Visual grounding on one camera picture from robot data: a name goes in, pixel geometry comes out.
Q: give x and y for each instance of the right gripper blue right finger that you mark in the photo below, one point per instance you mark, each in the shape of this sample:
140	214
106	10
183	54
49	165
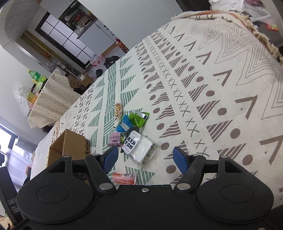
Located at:
181	159

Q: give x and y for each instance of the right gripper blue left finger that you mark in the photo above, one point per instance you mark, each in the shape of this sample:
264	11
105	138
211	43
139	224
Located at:
109	158

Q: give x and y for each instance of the pink orange snack packet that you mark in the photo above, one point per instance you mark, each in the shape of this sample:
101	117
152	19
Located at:
124	178

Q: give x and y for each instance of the purple small snack packet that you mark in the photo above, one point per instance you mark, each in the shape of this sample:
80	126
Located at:
115	139

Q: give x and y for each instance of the blue snack packet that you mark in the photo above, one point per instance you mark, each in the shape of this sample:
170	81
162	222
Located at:
124	125

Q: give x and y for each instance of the green snack bag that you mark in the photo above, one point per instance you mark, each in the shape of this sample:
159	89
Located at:
138	118

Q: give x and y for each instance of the small brown snack packet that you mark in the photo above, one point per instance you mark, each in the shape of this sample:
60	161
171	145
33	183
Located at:
118	110

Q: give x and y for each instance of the brown cardboard box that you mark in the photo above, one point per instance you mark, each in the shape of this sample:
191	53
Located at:
69	143

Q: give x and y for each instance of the white bed sheet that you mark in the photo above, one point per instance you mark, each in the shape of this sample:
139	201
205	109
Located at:
41	154

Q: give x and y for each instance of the polka dot tablecloth table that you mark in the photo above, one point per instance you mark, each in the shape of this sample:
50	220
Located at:
55	99

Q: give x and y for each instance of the patterned bed blanket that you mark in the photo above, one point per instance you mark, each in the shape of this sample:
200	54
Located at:
212	85

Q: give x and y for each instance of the black slippers pile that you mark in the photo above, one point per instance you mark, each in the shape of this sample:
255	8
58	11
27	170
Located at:
106	65

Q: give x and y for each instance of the yellow oil bottle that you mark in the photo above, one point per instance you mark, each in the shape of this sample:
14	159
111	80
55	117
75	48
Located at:
25	96

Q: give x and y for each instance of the green tissue box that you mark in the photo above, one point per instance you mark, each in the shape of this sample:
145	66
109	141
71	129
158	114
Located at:
39	86

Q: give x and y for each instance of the pink water bottle pack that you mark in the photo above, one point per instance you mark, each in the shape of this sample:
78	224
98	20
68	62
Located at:
96	60

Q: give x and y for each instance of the green soda bottle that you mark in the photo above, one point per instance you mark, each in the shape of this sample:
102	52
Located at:
37	77

